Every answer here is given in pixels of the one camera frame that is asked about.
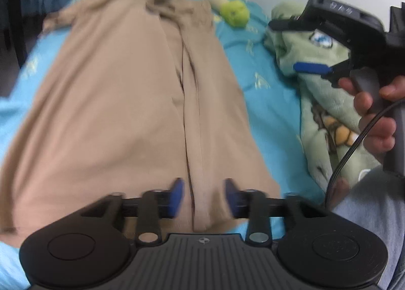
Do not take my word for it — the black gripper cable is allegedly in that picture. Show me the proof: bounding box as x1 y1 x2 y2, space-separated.
324 99 405 210

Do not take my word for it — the person's right hand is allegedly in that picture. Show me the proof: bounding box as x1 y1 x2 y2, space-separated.
338 75 405 154

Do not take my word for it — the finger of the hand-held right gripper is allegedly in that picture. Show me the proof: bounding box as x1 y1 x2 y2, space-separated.
293 61 352 89
268 15 317 32

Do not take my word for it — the person's grey trouser leg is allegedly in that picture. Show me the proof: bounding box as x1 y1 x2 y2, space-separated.
332 163 405 290

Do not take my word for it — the black metal frame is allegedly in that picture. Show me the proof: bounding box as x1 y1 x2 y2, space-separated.
6 0 30 70

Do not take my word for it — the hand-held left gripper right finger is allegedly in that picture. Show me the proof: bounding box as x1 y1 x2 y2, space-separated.
223 178 330 245

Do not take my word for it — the beige t-shirt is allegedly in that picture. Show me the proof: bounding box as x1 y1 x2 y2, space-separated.
0 0 281 244

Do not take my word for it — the blue printed bed sheet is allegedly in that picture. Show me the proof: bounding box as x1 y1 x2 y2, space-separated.
0 0 328 290

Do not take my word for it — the green printed blanket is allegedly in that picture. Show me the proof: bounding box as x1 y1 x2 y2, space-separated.
264 2 391 197

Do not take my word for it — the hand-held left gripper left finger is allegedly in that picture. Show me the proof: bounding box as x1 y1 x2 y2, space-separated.
80 178 186 245

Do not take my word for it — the green plush toy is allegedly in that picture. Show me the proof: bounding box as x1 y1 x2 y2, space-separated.
207 0 251 29

